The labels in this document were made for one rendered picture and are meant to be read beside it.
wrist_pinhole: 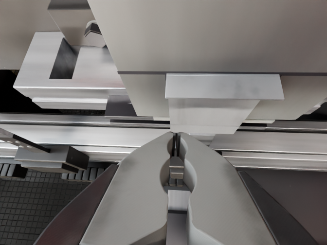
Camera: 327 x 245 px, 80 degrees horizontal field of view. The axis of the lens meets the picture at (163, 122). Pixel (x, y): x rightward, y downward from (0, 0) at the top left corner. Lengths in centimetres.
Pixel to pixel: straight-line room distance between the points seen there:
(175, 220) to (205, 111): 11
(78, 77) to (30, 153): 29
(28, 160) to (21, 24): 29
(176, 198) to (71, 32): 23
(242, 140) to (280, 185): 34
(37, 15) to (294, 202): 82
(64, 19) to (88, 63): 5
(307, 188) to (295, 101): 65
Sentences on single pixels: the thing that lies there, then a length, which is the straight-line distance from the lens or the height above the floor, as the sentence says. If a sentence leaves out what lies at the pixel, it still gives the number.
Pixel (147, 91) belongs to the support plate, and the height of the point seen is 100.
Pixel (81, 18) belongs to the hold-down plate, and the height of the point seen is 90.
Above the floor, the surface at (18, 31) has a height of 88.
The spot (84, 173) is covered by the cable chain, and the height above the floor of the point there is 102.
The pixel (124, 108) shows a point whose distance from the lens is 25.
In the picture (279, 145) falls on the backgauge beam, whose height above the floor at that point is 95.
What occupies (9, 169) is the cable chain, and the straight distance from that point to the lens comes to 80.
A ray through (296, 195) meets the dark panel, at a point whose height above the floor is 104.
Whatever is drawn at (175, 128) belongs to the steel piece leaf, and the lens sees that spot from 26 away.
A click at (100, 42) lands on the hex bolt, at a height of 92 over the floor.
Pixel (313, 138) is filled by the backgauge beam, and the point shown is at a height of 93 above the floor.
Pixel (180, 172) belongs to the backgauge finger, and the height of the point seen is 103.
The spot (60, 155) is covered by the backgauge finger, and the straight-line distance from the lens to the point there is 49.
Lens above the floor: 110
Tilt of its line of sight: 23 degrees down
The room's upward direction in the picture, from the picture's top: 177 degrees counter-clockwise
